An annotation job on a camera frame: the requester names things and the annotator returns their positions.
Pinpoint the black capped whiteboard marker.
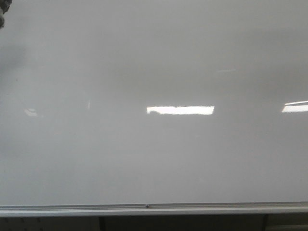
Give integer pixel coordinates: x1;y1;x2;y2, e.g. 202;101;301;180
0;0;12;29

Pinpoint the white whiteboard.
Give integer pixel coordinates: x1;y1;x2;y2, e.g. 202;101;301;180
0;0;308;217

